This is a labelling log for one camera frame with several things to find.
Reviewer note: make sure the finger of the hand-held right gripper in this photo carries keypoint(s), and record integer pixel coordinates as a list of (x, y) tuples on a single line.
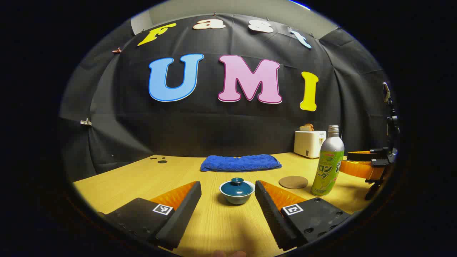
[(360, 155), (360, 169)]

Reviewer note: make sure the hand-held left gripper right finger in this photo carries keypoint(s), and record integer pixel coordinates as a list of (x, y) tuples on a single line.
[(266, 207)]

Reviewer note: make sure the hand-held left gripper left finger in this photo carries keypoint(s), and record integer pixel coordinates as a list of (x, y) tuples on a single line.
[(184, 210)]

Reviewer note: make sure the teal ceramic teacup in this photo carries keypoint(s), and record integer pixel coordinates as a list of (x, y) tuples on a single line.
[(237, 200)]

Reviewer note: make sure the silver green water bottle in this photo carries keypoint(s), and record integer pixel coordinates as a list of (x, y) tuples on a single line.
[(326, 171)]

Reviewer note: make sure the round brown coaster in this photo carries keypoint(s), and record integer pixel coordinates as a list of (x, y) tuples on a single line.
[(293, 182)]

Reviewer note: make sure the blue folded towel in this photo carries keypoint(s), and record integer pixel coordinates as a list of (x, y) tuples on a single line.
[(241, 163)]

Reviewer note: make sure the cream white toaster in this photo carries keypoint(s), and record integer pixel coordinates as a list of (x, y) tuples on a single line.
[(309, 143)]

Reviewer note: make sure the toast bread slice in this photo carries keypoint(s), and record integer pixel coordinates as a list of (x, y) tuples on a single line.
[(307, 127)]

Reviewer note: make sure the black backdrop cloth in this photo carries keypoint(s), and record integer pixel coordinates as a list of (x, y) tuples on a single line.
[(214, 128)]

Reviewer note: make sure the white metal clip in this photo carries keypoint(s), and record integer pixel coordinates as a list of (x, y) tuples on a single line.
[(85, 122)]

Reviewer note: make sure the red clip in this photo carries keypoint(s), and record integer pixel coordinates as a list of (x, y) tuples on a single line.
[(116, 50)]

